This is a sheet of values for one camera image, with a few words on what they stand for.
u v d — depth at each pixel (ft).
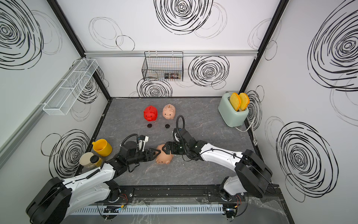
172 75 2.90
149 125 3.35
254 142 3.16
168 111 3.29
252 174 1.38
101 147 2.84
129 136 2.14
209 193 2.42
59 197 1.34
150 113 3.25
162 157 2.59
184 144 2.10
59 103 2.33
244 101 2.93
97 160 2.53
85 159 2.60
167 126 3.35
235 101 3.00
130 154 2.12
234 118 3.08
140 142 2.47
